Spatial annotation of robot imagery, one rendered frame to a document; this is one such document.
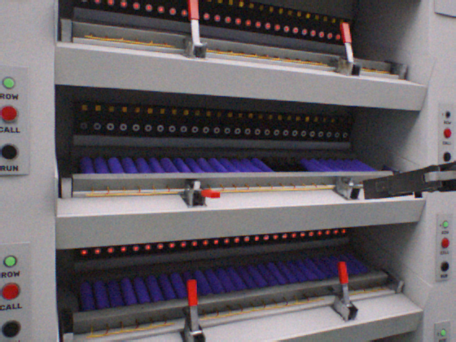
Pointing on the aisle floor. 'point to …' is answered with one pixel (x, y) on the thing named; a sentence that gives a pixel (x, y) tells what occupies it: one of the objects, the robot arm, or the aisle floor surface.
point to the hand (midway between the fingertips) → (387, 187)
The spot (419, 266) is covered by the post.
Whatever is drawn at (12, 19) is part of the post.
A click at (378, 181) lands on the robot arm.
